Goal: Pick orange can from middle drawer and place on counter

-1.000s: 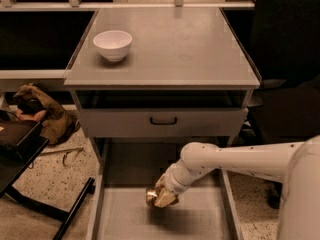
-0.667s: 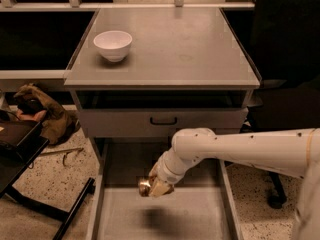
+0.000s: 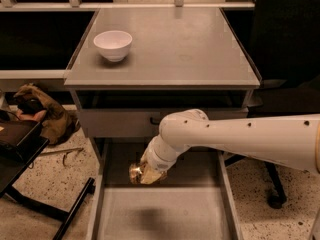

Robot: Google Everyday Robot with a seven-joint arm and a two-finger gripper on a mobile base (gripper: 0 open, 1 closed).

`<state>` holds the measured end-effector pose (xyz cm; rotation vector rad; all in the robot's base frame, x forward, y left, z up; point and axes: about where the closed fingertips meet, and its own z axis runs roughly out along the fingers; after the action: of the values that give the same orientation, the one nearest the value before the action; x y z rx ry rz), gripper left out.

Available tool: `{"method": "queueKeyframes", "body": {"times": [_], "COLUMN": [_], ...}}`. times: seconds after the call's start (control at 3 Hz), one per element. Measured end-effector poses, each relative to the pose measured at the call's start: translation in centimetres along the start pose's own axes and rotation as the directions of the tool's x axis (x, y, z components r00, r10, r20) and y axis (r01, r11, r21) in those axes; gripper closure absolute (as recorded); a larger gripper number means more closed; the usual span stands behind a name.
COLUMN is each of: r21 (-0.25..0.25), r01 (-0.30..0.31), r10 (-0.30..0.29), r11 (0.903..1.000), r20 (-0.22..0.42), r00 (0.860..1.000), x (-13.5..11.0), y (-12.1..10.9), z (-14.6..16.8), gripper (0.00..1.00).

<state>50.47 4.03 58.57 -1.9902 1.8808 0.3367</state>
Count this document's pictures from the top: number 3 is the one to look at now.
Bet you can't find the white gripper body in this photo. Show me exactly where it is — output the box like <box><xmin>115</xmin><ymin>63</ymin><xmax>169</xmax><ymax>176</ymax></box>
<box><xmin>140</xmin><ymin>135</ymin><xmax>190</xmax><ymax>172</ymax></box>

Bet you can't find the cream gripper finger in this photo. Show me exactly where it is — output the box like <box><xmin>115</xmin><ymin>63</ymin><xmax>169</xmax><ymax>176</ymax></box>
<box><xmin>140</xmin><ymin>167</ymin><xmax>167</xmax><ymax>185</ymax></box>

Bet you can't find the crushed orange soda can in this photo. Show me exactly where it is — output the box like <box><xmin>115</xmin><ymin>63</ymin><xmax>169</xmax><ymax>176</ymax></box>
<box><xmin>129</xmin><ymin>163</ymin><xmax>146</xmax><ymax>184</ymax></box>

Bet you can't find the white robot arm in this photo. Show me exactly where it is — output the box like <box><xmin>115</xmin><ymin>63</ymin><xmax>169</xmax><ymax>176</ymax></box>
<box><xmin>140</xmin><ymin>109</ymin><xmax>320</xmax><ymax>184</ymax></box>

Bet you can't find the open grey middle drawer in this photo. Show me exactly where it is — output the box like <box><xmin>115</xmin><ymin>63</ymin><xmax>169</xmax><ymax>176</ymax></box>
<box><xmin>85</xmin><ymin>139</ymin><xmax>244</xmax><ymax>240</ymax></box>

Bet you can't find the closed grey top drawer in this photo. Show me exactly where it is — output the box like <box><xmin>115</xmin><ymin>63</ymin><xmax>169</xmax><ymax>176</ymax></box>
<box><xmin>77</xmin><ymin>107</ymin><xmax>250</xmax><ymax>139</ymax></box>

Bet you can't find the grey drawer cabinet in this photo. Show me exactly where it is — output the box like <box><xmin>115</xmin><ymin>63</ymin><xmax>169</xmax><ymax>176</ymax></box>
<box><xmin>65</xmin><ymin>7</ymin><xmax>260</xmax><ymax>153</ymax></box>

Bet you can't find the white ceramic bowl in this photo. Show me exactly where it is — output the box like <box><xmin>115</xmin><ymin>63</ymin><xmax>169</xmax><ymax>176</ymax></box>
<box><xmin>93</xmin><ymin>30</ymin><xmax>133</xmax><ymax>62</ymax></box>

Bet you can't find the black side table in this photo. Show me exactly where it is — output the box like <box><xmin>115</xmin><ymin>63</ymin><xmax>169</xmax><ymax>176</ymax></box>
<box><xmin>0</xmin><ymin>135</ymin><xmax>97</xmax><ymax>240</ymax></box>

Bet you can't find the black box on table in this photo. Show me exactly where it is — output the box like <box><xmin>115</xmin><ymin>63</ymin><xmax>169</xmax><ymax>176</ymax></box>
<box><xmin>0</xmin><ymin>119</ymin><xmax>42</xmax><ymax>162</ymax></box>

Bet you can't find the black office chair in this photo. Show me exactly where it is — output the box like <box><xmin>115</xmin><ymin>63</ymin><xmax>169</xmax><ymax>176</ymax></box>
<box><xmin>224</xmin><ymin>0</ymin><xmax>320</xmax><ymax>210</ymax></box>

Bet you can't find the black drawer handle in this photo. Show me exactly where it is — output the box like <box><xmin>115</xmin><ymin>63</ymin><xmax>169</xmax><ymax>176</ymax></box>
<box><xmin>149</xmin><ymin>117</ymin><xmax>161</xmax><ymax>126</ymax></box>

